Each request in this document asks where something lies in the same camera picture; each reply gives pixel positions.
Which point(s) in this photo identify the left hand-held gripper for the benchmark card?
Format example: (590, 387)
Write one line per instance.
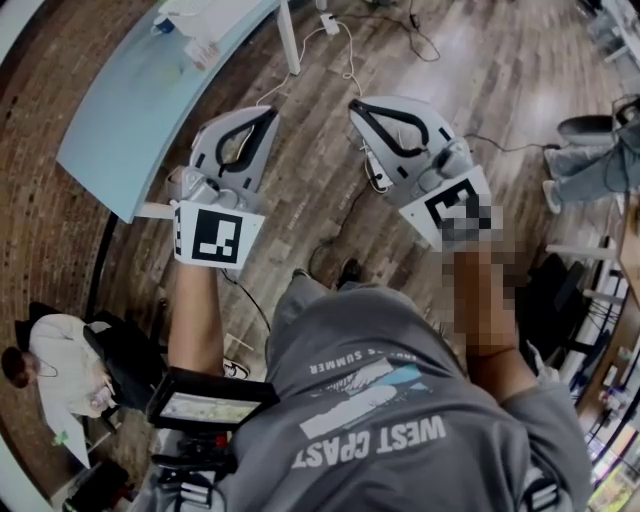
(215, 237)

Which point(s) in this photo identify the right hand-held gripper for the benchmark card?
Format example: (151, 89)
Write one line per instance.
(450, 200)

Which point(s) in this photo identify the white plastic basket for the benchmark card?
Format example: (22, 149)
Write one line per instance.
(210, 20)

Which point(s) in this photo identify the person's right forearm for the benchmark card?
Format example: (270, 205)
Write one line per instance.
(480, 300)

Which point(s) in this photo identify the person's left forearm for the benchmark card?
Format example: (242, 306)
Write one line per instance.
(197, 315)

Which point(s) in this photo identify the white power strip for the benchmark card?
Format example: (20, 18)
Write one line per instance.
(377, 172)
(328, 24)

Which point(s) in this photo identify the white table leg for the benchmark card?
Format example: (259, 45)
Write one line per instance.
(290, 40)
(152, 211)

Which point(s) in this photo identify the blue mug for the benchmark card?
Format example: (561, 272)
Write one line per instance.
(161, 26)

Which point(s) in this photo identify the person's left dark shoe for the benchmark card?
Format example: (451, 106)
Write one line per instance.
(301, 274)

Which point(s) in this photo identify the person's dark shoe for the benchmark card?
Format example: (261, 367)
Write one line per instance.
(301, 274)
(350, 272)

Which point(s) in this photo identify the person's right dark shoe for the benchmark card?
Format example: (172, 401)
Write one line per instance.
(350, 272)

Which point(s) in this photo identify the grey trousers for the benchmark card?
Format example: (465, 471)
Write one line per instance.
(305, 290)

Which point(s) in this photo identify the grey round stool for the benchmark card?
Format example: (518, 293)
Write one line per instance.
(585, 128)

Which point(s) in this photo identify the white-framed desk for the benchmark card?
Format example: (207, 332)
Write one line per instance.
(580, 252)

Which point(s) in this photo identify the white sneaker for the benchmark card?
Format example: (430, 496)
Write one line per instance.
(235, 370)

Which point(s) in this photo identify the black office chair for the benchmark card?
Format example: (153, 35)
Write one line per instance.
(565, 300)

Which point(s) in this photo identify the black chest monitor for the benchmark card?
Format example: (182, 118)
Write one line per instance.
(210, 400)

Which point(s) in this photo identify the white metal stool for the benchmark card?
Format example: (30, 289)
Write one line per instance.
(102, 430)

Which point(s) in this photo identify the chest-mounted phone on rig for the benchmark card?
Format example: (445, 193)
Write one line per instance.
(195, 465)

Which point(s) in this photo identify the grey printed t-shirt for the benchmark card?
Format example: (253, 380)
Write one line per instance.
(400, 475)

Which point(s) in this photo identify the white side table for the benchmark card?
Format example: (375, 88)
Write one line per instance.
(70, 440)

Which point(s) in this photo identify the small green object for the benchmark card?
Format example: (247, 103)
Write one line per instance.
(61, 438)

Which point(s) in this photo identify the black metal shelf rack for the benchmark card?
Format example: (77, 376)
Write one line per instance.
(610, 425)

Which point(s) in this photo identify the black backpack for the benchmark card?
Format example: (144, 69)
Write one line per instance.
(97, 487)

